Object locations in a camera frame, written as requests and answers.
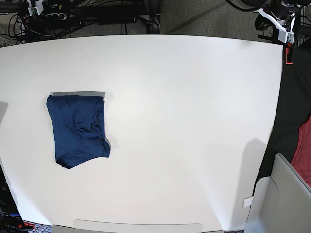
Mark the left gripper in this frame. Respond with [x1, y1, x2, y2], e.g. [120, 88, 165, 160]
[255, 0, 301, 31]

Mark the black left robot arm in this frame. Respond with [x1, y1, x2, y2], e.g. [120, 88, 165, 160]
[227, 0, 309, 31]

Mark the red and black clamp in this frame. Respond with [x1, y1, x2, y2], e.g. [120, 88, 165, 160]
[285, 42, 294, 65]

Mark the blue long-sleeve T-shirt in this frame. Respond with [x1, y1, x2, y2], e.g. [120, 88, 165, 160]
[46, 95, 111, 169]

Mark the grey cardboard box edge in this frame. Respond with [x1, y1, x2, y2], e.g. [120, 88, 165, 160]
[51, 225, 75, 233]

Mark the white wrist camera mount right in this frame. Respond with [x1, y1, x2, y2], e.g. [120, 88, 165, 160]
[27, 0, 44, 16]

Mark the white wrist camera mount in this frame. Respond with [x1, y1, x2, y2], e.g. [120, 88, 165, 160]
[256, 8, 295, 44]
[27, 0, 44, 16]

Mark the white plastic bin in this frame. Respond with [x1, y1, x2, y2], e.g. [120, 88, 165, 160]
[244, 153, 311, 233]

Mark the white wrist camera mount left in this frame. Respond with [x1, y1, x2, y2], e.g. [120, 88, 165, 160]
[256, 8, 295, 44]

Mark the black power strip bar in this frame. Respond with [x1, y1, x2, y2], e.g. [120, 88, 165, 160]
[97, 16, 137, 25]

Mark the red cloth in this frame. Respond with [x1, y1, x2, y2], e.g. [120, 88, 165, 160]
[291, 121, 311, 186]

